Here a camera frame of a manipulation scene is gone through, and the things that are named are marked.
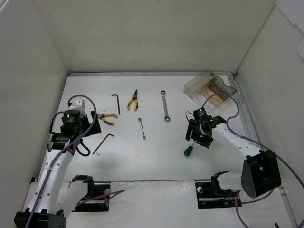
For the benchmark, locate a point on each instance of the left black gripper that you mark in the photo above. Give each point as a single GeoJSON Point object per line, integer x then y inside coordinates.
{"type": "Point", "coordinates": [94, 124]}

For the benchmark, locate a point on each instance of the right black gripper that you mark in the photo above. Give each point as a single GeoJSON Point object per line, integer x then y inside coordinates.
{"type": "Point", "coordinates": [199, 135]}

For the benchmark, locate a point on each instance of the green handled screwdriver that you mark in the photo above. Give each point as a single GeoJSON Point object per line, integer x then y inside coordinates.
{"type": "Point", "coordinates": [188, 150]}

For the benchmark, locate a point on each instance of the large silver ratchet wrench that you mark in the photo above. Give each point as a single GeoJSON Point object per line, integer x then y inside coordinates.
{"type": "Point", "coordinates": [166, 115]}

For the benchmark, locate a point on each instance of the small silver ratchet wrench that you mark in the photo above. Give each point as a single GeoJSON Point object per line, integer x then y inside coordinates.
{"type": "Point", "coordinates": [141, 127]}

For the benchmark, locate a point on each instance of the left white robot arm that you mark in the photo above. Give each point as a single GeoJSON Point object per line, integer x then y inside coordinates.
{"type": "Point", "coordinates": [47, 209]}

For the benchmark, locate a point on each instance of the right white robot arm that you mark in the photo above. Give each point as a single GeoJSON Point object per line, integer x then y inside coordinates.
{"type": "Point", "coordinates": [260, 171]}

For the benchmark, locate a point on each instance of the lower dark hex key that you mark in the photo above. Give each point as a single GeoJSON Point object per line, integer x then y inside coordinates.
{"type": "Point", "coordinates": [100, 144]}

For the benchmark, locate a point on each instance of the dark hex key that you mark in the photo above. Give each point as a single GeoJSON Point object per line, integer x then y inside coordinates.
{"type": "Point", "coordinates": [118, 103]}
{"type": "Point", "coordinates": [100, 144]}

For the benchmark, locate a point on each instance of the clear plastic organizer container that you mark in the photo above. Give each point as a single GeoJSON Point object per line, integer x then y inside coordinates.
{"type": "Point", "coordinates": [209, 90]}

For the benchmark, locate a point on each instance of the upper dark hex key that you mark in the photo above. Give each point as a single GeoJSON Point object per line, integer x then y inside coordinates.
{"type": "Point", "coordinates": [118, 103]}

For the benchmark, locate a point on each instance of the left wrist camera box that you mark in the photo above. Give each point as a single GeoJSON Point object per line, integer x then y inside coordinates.
{"type": "Point", "coordinates": [78, 104]}

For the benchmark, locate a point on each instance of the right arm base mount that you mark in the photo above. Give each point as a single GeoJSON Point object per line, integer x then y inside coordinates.
{"type": "Point", "coordinates": [211, 196]}

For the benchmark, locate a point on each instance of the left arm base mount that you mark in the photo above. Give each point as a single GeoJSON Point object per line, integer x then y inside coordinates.
{"type": "Point", "coordinates": [94, 190]}

